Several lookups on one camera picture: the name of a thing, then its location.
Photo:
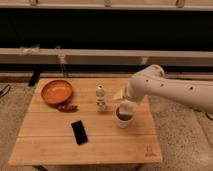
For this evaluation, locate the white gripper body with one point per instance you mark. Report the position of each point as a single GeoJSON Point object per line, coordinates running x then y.
{"type": "Point", "coordinates": [126, 107]}

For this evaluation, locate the white sponge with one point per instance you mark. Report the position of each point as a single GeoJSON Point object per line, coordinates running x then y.
{"type": "Point", "coordinates": [118, 95]}

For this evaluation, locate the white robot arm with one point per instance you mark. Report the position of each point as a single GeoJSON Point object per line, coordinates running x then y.
{"type": "Point", "coordinates": [152, 81]}

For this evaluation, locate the white ceramic cup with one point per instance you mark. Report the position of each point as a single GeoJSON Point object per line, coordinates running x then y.
{"type": "Point", "coordinates": [123, 117]}

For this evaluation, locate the small white bottle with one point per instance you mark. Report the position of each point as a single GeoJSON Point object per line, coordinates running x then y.
{"type": "Point", "coordinates": [100, 99]}

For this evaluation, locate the black phone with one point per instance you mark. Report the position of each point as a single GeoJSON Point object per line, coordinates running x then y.
{"type": "Point", "coordinates": [79, 132]}

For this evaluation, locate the wooden table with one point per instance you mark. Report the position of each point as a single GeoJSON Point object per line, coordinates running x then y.
{"type": "Point", "coordinates": [46, 136]}

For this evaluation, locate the red chili pepper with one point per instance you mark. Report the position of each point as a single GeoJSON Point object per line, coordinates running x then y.
{"type": "Point", "coordinates": [67, 108]}

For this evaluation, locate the orange bowl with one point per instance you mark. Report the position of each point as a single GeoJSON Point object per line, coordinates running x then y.
{"type": "Point", "coordinates": [56, 91]}

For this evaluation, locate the grey horizontal rail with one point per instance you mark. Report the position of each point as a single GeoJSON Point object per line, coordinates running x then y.
{"type": "Point", "coordinates": [105, 57]}

